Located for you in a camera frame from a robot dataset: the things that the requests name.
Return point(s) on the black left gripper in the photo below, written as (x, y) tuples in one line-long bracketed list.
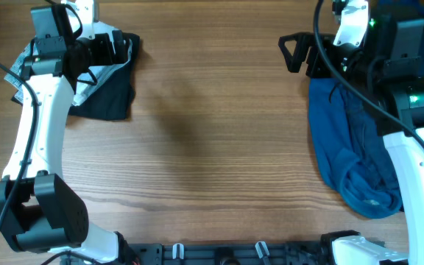
[(106, 56)]

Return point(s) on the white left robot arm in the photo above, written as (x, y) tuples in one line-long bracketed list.
[(39, 212)]

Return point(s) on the folded black garment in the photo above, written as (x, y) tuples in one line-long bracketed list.
[(112, 95)]

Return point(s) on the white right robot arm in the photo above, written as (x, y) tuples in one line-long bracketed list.
[(398, 109)]

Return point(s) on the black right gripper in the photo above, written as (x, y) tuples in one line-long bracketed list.
[(303, 43)]

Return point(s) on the dark blue garment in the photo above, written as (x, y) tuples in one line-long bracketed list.
[(351, 155)]

